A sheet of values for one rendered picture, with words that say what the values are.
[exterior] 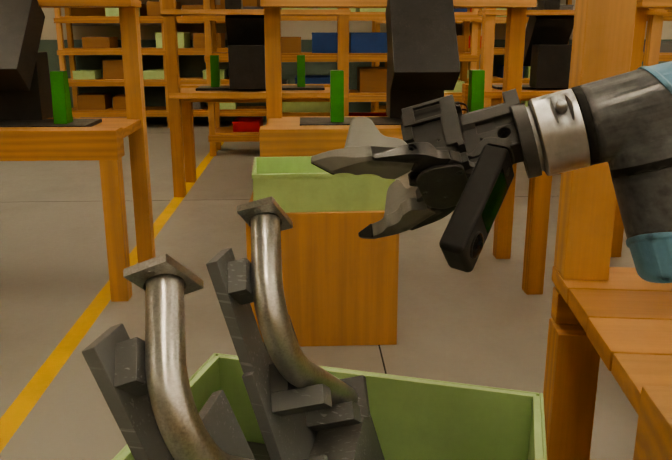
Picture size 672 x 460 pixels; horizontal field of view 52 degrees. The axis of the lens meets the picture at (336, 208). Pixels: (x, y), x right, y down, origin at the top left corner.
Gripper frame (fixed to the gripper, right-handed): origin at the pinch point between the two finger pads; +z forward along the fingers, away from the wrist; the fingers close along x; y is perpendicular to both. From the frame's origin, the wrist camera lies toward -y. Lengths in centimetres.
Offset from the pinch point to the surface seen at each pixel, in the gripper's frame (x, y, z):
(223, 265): 2.5, -4.9, 11.1
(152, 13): -512, 742, 392
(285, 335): -1.4, -11.7, 6.5
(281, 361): -3.1, -13.5, 7.7
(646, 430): -47, -16, -27
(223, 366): -21.8, -5.0, 23.4
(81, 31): -526, 775, 524
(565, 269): -78, 24, -24
